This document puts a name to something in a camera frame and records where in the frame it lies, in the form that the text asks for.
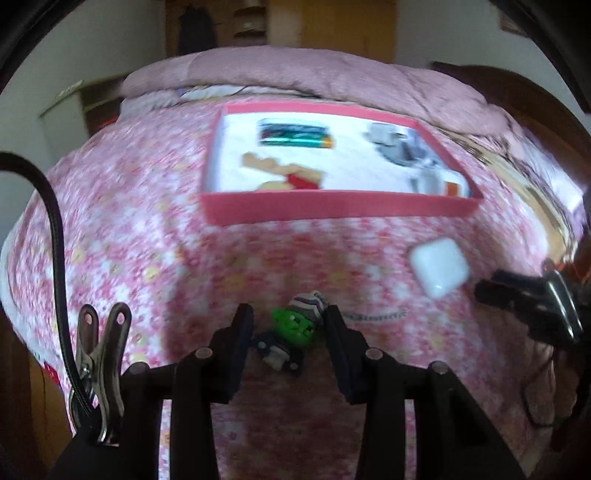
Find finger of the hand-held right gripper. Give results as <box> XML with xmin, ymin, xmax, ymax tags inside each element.
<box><xmin>475</xmin><ymin>270</ymin><xmax>562</xmax><ymax>325</ymax></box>

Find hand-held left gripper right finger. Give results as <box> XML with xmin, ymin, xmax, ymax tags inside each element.
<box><xmin>324</xmin><ymin>305</ymin><xmax>527</xmax><ymax>480</ymax></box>

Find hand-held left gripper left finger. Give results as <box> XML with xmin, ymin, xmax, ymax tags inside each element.
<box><xmin>48</xmin><ymin>304</ymin><xmax>256</xmax><ymax>480</ymax></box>

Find green faced toy figure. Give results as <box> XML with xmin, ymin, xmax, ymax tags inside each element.
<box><xmin>252</xmin><ymin>290</ymin><xmax>330</xmax><ymax>376</ymax></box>

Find white earbuds case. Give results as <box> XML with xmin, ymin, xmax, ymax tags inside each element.
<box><xmin>408</xmin><ymin>237</ymin><xmax>472</xmax><ymax>299</ymax></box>

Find red cardboard box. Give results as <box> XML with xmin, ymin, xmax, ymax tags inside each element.
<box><xmin>201</xmin><ymin>104</ymin><xmax>484</xmax><ymax>228</ymax></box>

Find grey metal object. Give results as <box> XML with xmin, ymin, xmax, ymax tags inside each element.
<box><xmin>365</xmin><ymin>122</ymin><xmax>445</xmax><ymax>168</ymax></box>

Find green printed lighter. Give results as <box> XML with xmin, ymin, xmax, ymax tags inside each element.
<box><xmin>257</xmin><ymin>119</ymin><xmax>334</xmax><ymax>150</ymax></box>

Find metal spring clip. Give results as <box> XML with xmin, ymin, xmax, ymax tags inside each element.
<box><xmin>69</xmin><ymin>302</ymin><xmax>133</xmax><ymax>446</ymax></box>
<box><xmin>545</xmin><ymin>271</ymin><xmax>583</xmax><ymax>334</ymax></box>

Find small white object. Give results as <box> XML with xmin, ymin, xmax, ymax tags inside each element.
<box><xmin>408</xmin><ymin>168</ymin><xmax>445</xmax><ymax>195</ymax></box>

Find wooden moose toy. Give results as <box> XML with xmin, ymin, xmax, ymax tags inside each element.
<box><xmin>242</xmin><ymin>151</ymin><xmax>325</xmax><ymax>191</ymax></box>

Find dark wooden headboard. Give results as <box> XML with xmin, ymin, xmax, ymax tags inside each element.
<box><xmin>431</xmin><ymin>60</ymin><xmax>591</xmax><ymax>188</ymax></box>

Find pink quilt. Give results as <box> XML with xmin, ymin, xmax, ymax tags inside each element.
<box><xmin>122</xmin><ymin>45</ymin><xmax>514</xmax><ymax>136</ymax></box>

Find pale side cabinet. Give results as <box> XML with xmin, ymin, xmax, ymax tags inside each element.
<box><xmin>39</xmin><ymin>76</ymin><xmax>129</xmax><ymax>145</ymax></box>

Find dark hanging coat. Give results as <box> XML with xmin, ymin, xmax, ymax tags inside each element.
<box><xmin>178</xmin><ymin>6</ymin><xmax>216</xmax><ymax>57</ymax></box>

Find wooden wardrobe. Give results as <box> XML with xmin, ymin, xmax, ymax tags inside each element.
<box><xmin>164</xmin><ymin>0</ymin><xmax>399</xmax><ymax>64</ymax></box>

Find thin black cable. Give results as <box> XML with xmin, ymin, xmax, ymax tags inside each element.
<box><xmin>523</xmin><ymin>342</ymin><xmax>583</xmax><ymax>431</ymax></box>

